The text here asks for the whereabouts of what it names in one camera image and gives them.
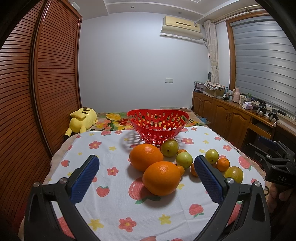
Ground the white wall switch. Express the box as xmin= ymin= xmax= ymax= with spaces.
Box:
xmin=165 ymin=78 xmax=173 ymax=83

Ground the large orange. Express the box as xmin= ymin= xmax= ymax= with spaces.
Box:
xmin=129 ymin=144 xmax=164 ymax=172
xmin=142 ymin=161 xmax=182 ymax=196

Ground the light green apple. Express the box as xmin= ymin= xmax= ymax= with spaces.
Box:
xmin=176 ymin=152 xmax=193 ymax=169

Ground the large green pear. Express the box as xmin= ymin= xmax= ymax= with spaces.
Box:
xmin=161 ymin=139 xmax=179 ymax=157

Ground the floral bed blanket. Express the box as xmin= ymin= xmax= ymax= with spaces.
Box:
xmin=88 ymin=109 xmax=205 ymax=132

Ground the beige curtain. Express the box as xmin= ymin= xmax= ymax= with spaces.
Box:
xmin=204 ymin=20 xmax=220 ymax=83

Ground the wall air conditioner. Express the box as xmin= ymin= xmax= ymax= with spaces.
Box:
xmin=161 ymin=16 xmax=203 ymax=40

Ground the small tangerine hidden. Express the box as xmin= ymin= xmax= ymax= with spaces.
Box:
xmin=190 ymin=163 xmax=198 ymax=177

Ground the grey window blind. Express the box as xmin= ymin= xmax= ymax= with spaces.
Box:
xmin=230 ymin=16 xmax=295 ymax=115

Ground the person's right hand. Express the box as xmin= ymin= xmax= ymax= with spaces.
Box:
xmin=267 ymin=183 xmax=292 ymax=213

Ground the small tangerine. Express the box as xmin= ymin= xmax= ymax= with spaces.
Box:
xmin=216 ymin=158 xmax=230 ymax=172
xmin=177 ymin=165 xmax=185 ymax=177

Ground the red perforated plastic basket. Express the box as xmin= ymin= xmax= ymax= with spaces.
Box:
xmin=127 ymin=109 xmax=189 ymax=147

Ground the yellow fruit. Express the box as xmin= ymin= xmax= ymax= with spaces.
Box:
xmin=224 ymin=166 xmax=243 ymax=183

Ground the tissue box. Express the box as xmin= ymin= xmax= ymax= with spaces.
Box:
xmin=242 ymin=101 xmax=253 ymax=110

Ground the wooden louvered wardrobe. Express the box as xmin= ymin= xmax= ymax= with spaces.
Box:
xmin=1 ymin=1 xmax=82 ymax=234

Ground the yellow Pikachu plush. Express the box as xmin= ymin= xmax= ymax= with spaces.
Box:
xmin=64 ymin=106 xmax=98 ymax=140

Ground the pink kettle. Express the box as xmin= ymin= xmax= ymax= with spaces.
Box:
xmin=232 ymin=87 xmax=240 ymax=103

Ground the white fruit-print tablecloth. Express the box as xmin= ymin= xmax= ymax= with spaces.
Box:
xmin=43 ymin=126 xmax=266 ymax=241

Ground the cardboard box with cloth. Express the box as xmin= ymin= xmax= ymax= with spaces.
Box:
xmin=204 ymin=81 xmax=226 ymax=97

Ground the wooden sideboard cabinet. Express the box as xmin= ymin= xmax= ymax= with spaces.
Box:
xmin=192 ymin=91 xmax=295 ymax=151

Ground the yellow-green fruit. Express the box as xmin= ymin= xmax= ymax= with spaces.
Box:
xmin=205 ymin=149 xmax=219 ymax=165

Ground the tiny tangerine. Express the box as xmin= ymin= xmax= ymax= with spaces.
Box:
xmin=177 ymin=149 xmax=187 ymax=154

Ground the large orange front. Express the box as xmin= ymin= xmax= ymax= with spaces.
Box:
xmin=142 ymin=161 xmax=182 ymax=196

